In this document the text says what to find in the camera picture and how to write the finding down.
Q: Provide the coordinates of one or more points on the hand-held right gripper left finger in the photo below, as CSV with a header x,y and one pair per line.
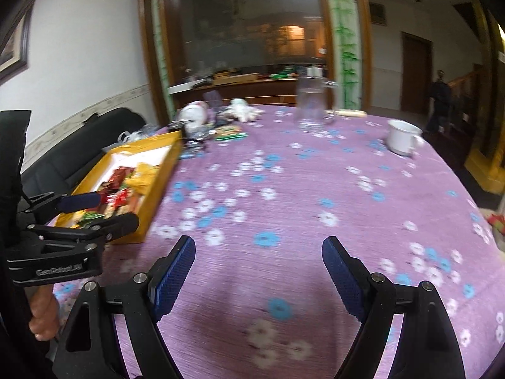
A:
x,y
175,276

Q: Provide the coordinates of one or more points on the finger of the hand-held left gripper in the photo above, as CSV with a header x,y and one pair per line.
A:
x,y
114,225
79,202

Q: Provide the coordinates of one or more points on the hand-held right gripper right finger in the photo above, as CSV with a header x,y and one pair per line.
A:
x,y
343,280

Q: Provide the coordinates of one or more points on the green snack packet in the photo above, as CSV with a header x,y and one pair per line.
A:
x,y
91,216

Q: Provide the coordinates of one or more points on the red candy black label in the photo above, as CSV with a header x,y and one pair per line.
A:
x,y
120,198

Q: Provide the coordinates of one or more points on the dark red snack packet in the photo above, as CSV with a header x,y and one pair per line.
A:
x,y
120,174

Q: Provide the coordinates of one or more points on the yellow cardboard box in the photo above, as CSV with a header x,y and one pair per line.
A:
x,y
158,189

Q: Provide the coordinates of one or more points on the gold yellow snack packet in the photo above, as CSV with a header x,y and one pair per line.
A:
x,y
146,175

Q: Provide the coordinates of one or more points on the person's left hand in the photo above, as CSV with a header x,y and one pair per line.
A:
x,y
43,316

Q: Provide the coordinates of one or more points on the black sofa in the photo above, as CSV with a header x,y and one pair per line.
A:
x,y
79,142

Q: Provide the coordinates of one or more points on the white plastic bag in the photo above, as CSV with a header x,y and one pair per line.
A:
x,y
128,137

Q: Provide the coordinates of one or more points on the purple floral tablecloth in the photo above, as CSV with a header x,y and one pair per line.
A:
x,y
296,205

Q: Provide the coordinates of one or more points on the pale blue plastic packet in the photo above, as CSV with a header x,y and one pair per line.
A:
x,y
191,153

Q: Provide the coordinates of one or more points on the black binder clip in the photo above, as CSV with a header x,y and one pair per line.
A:
x,y
175,126

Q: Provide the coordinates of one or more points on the clear plastic wrapper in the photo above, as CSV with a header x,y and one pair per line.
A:
x,y
199,134

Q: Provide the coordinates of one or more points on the white round container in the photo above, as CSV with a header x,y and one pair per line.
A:
x,y
195,114

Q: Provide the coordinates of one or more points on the green biscuit packet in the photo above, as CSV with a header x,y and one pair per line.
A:
x,y
231,131

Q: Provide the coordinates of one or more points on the white ceramic cup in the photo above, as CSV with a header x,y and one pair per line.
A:
x,y
400,138

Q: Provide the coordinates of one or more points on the small purple stand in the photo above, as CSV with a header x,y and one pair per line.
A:
x,y
213,98

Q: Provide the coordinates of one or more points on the cream coloured bar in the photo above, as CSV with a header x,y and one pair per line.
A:
x,y
349,113

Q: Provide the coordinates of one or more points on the white plush toy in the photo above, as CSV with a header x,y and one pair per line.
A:
x,y
240,110

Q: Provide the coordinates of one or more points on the glass mug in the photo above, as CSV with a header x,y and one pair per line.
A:
x,y
311,106

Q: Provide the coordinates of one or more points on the wooden counter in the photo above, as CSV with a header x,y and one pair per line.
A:
x,y
252,87

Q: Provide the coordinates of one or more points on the brown wooden door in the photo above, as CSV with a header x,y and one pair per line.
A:
x,y
416,71

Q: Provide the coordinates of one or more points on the wooden stair railing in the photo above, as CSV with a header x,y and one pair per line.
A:
x,y
465,87

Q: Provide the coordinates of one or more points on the large glass partition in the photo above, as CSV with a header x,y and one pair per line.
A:
x,y
236,27

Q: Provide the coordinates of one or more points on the bamboo painted panel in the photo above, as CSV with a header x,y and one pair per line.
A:
x,y
347,47

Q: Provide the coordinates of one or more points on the framed wall picture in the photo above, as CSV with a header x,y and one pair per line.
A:
x,y
12,51

